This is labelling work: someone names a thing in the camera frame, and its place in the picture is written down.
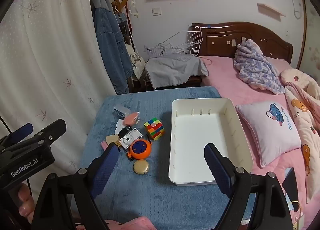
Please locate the eyeglasses on bed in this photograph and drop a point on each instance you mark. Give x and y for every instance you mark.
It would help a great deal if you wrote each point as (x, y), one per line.
(299, 219)

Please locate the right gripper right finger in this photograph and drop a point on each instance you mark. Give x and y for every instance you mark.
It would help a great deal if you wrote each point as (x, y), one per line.
(221, 168)

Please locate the white wire rack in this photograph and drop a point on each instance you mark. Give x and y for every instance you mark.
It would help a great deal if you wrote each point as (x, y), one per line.
(183, 42)

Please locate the white wall switch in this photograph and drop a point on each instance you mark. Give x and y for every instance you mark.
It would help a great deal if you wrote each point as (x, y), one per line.
(156, 11)

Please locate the small pink wall shelf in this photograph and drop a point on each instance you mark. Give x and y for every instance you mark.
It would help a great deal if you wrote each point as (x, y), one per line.
(267, 7)

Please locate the white plastic tray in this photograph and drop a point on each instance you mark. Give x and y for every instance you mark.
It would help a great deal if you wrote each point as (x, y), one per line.
(197, 122)

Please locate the beige small box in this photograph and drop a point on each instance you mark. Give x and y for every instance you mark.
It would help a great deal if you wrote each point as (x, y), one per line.
(111, 139)

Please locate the gold round tin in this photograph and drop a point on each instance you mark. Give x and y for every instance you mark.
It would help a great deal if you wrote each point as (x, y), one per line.
(141, 167)

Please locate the pink oval item in bag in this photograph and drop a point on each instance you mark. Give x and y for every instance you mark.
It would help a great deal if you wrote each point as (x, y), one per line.
(131, 119)

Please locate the clear blue card box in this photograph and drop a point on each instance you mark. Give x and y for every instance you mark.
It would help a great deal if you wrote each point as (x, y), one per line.
(122, 111)

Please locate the white patterned curtain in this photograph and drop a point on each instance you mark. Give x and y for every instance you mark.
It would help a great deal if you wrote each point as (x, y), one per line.
(51, 68)

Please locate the colourful Rubik's cube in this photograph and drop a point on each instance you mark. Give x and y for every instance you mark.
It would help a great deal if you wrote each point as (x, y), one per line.
(154, 128)

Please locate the white handbag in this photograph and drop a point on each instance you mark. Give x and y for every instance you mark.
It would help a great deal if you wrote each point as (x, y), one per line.
(138, 63)

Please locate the denim jacket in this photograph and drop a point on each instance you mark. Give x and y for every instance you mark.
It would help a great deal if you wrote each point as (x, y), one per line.
(111, 45)

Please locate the wooden coat rack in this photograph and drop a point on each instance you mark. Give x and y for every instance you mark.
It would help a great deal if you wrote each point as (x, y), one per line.
(121, 11)

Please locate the pink printed pillow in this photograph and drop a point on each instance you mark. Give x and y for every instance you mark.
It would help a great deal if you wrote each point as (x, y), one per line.
(272, 129)

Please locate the pink sleeve forearm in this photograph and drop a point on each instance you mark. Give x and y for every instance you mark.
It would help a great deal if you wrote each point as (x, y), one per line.
(139, 223)

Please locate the black tablet on bed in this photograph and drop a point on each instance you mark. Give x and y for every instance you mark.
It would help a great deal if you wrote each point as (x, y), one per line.
(290, 188)

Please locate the person's left hand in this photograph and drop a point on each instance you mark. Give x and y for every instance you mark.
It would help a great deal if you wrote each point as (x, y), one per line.
(27, 207)

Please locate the peach bear quilt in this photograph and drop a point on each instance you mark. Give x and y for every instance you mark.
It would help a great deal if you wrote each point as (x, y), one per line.
(302, 96)

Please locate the pink bed sheet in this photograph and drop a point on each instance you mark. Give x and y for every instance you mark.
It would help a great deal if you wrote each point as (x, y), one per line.
(225, 78)

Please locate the purple floral blanket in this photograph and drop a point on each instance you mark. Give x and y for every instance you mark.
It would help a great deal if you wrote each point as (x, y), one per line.
(255, 70)

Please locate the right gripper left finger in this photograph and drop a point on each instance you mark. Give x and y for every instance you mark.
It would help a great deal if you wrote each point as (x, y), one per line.
(101, 169)

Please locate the white plastic hook piece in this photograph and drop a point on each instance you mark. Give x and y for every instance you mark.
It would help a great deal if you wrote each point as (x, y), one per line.
(119, 126)

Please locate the orange round toy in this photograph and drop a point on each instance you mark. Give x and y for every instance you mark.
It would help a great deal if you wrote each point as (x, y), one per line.
(140, 149)

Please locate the black small box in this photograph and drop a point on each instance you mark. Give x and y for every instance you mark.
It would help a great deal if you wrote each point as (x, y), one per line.
(124, 131)

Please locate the grey cloth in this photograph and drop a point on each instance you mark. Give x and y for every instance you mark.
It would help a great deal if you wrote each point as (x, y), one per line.
(174, 69)

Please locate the white boxed toy camera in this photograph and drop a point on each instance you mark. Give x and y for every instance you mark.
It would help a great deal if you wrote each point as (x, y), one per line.
(130, 137)

